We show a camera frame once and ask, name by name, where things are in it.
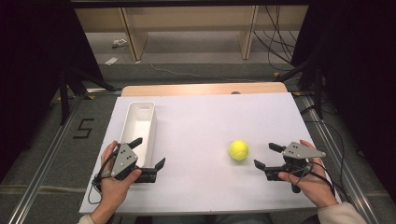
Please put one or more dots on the white paper scrap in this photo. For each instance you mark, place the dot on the white paper scrap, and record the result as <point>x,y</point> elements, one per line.
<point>111,61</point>
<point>120,42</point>

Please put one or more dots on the white sheet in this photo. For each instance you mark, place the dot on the white sheet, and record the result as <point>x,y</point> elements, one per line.
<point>199,124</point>

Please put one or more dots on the black curtain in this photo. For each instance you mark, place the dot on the black curtain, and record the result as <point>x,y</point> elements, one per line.
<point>37,62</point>
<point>361,77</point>

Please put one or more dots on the black stand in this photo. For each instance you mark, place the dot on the black stand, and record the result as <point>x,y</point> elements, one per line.
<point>317,87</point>
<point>64,96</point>

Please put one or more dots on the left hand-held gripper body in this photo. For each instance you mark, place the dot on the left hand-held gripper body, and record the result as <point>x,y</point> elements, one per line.
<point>124,160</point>

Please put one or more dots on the person's left hand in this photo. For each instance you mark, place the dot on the person's left hand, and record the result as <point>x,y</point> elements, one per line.
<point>112,188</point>

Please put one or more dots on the wooden desk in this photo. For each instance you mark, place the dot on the wooden desk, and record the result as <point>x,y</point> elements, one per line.
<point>193,18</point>

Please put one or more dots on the yellow tennis ball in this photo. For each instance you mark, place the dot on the yellow tennis ball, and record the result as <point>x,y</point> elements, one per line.
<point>238,150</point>

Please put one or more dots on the white plastic container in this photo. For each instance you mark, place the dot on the white plastic container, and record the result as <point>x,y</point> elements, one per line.
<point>139,124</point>

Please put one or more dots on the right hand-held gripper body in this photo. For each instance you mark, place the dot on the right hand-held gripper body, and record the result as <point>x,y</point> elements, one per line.
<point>297,152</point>

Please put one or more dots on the metal floor rail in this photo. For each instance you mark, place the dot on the metal floor rail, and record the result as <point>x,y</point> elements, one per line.
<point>40,168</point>
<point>339,155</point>

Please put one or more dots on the person's right hand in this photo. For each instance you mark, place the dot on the person's right hand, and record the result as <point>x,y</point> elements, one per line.
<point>313,183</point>

